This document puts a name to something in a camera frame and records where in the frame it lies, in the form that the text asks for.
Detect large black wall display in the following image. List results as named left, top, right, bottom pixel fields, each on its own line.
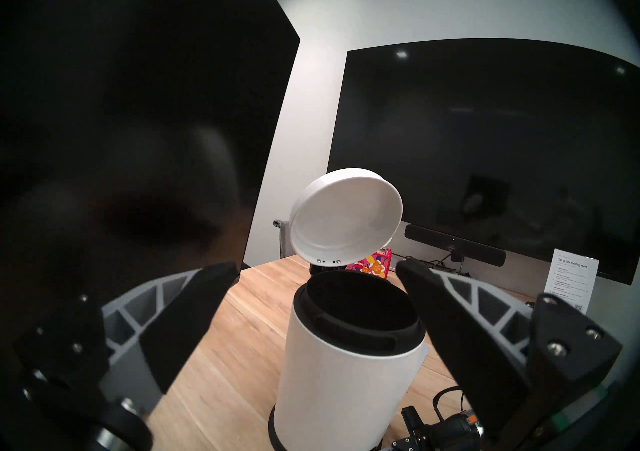
left=326, top=38, right=640, bottom=287

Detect white paper sheet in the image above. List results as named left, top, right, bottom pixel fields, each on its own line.
left=543, top=248, right=600, bottom=315

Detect red patterned tissue box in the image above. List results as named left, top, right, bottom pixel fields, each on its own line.
left=346, top=248, right=393, bottom=281

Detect tangled black cables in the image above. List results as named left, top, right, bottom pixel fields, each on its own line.
left=392, top=253, right=473, bottom=278

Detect black video sound bar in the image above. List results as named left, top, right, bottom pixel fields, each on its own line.
left=404, top=224, right=507, bottom=268

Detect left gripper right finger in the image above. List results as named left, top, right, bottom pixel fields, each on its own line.
left=396, top=258, right=623, bottom=443

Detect grey mesh office chair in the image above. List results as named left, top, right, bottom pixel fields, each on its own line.
left=273, top=219, right=292, bottom=260

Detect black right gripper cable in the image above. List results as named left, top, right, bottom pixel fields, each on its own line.
left=432, top=386, right=468, bottom=423

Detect white pedal trash can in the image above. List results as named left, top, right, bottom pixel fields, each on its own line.
left=268, top=168, right=430, bottom=451

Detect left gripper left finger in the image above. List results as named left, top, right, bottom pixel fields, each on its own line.
left=12, top=261, right=241, bottom=396

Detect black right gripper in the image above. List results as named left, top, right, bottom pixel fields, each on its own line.
left=390, top=405, right=483, bottom=451

